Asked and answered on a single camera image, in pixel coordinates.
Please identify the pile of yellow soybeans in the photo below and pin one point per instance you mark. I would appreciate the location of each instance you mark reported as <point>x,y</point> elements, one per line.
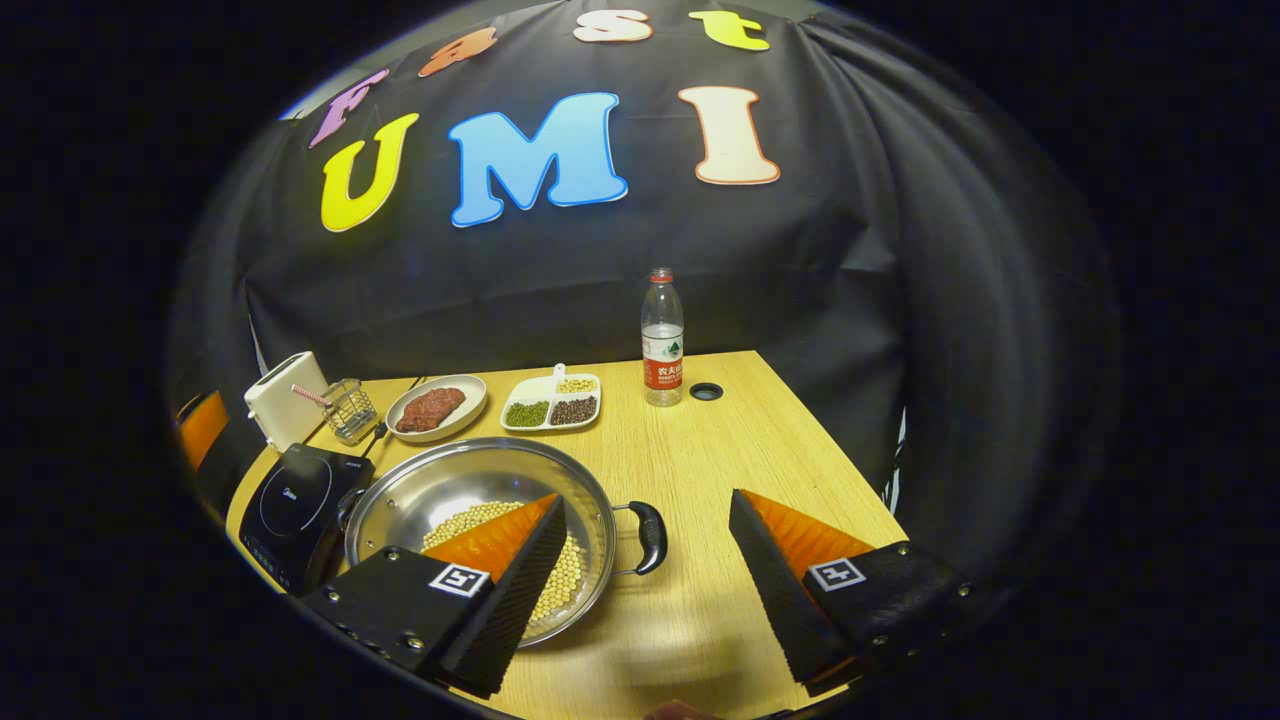
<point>470,520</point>

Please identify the divided white bean dish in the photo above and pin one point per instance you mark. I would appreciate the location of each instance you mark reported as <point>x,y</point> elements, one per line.
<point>550,408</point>

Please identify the black backdrop cloth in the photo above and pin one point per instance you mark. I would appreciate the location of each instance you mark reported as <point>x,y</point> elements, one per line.
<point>820,270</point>

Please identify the black induction cooktop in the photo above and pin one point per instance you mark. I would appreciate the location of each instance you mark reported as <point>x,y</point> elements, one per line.
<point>300,500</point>

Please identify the stainless steel pot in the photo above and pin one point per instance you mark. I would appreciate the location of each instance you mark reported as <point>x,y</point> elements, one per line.
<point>450,480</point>

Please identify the brown meat slices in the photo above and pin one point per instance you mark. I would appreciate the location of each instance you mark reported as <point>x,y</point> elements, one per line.
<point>430,410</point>

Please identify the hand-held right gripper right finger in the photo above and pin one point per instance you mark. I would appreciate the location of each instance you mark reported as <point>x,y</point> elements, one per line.
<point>775,590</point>

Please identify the black desk grommet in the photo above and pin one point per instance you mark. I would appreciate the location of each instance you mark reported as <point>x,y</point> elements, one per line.
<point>706,391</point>

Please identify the round white plate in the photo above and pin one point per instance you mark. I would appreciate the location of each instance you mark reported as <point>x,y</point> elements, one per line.
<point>470,395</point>

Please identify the white toaster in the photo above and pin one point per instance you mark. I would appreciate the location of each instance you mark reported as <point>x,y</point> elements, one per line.
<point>280,405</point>

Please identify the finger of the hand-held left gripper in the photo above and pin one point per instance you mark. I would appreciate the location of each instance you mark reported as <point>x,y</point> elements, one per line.
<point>205,430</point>

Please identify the pink striped stick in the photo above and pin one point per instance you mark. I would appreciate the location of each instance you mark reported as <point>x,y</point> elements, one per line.
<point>308,395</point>

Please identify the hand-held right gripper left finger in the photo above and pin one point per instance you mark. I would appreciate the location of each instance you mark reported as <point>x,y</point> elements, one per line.
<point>515,600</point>

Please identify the clear plastic water bottle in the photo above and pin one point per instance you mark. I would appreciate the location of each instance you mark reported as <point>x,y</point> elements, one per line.
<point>662,350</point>

